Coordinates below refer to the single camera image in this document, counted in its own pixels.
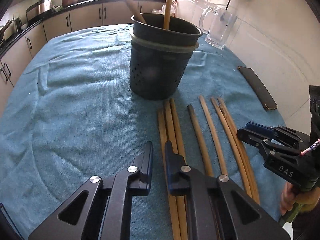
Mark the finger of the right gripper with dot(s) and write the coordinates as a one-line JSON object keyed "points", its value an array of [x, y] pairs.
{"points": [[274, 133], [253, 139]]}

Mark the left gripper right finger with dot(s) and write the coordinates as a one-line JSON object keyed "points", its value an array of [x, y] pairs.
{"points": [[178, 183]]}

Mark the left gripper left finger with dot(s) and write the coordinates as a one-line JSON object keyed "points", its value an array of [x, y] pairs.
{"points": [[141, 184]]}

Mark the lower kitchen cabinets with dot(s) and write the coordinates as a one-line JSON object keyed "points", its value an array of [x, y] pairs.
{"points": [[20, 50]]}

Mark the person's right hand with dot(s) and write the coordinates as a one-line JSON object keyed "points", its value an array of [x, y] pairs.
{"points": [[308, 200]]}

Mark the dark phone with case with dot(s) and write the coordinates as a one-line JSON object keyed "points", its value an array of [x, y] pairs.
{"points": [[259, 88]]}

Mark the blue table cloth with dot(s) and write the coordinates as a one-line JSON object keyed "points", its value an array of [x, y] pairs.
{"points": [[73, 115]]}

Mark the clear glass mug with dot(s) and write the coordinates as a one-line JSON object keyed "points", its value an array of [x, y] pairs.
{"points": [[220, 27]]}

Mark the dark green utensil holder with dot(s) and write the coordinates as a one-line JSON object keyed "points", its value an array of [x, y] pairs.
{"points": [[160, 56]]}

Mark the silver rice cooker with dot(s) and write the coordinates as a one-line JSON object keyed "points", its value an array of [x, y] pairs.
{"points": [[38, 8]]}

